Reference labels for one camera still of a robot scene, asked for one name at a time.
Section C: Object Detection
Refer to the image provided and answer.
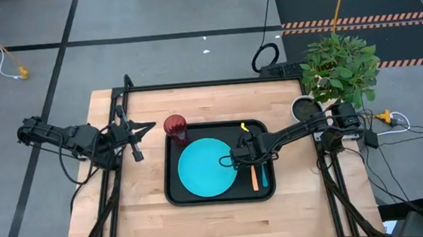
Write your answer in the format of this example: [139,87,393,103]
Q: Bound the grey metal clamp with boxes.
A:
[72,148,97,162]

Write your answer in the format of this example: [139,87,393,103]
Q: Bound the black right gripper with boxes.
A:
[228,130,279,170]

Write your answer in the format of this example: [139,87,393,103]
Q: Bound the white looped cable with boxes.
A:
[375,109,412,137]

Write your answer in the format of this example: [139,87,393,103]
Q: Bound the red translucent cup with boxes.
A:
[162,113,190,149]

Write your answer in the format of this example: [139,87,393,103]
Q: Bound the black mat with hazard stripes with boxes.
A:
[273,0,423,77]

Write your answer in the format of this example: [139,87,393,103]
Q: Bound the black aluminium table frame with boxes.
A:
[51,54,387,237]

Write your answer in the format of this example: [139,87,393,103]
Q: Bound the teal round plate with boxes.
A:
[175,135,241,201]

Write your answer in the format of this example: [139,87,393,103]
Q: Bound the fork with orange handle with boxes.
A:
[250,164,260,192]

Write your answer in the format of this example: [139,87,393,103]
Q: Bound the black coiled cable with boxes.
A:
[246,0,282,75]

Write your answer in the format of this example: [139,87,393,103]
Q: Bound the yellow power plug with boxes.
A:
[379,108,394,125]

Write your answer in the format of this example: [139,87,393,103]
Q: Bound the black plastic tray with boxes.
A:
[158,117,277,209]

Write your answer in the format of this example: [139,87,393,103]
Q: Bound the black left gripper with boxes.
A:
[106,102,160,165]

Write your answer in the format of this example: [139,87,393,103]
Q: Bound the black base cable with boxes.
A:
[66,167,105,216]

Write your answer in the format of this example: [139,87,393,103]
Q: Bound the black power adapter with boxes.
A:
[362,128,380,150]

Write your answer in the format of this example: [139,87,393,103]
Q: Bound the white plant pot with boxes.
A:
[289,93,326,124]

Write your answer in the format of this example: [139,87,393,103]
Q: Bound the black power strip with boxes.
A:
[258,60,303,80]

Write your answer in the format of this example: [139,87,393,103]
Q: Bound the long yellow cable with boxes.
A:
[329,0,354,35]

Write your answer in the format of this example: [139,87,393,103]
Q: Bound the green leafy plant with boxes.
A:
[296,28,385,114]

